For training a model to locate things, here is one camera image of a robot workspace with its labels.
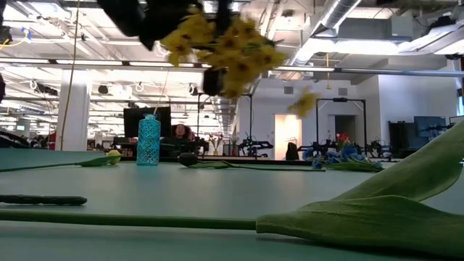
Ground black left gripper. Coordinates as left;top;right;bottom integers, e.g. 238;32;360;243
96;0;233;97

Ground yellow daisy bunch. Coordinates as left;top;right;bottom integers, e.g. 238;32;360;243
159;7;320;119

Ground black tulip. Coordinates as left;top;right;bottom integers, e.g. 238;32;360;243
178;152;327;173
0;119;464;259

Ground yellow tulip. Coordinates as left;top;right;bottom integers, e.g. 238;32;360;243
0;149;123;173

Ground blue flower bunch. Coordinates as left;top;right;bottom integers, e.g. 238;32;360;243
302;144;385;173
0;194;88;207

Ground background vase with flowers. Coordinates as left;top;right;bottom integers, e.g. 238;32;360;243
208;132;224;156

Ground blue glass vase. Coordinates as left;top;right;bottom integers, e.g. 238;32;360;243
136;113;162;167

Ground red background flowers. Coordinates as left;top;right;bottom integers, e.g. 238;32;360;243
335;132;353;146

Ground person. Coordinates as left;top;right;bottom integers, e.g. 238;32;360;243
170;123;195;148

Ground black monitor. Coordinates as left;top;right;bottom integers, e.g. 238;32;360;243
123;106;172;138

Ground black background robot rig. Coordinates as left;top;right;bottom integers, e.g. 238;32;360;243
237;93;276;160
315;97;367;160

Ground black bag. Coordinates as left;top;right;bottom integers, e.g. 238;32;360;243
285;141;300;162

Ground teal table mat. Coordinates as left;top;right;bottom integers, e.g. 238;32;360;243
0;148;464;261

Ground grey background monitor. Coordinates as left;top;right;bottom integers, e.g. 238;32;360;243
413;115;447;141

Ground black metal table frame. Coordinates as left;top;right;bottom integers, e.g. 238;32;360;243
121;154;396;166

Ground silver air duct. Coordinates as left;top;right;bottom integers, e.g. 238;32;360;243
289;0;363;66

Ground long yellow cable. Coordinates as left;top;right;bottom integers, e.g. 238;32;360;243
59;0;81;152

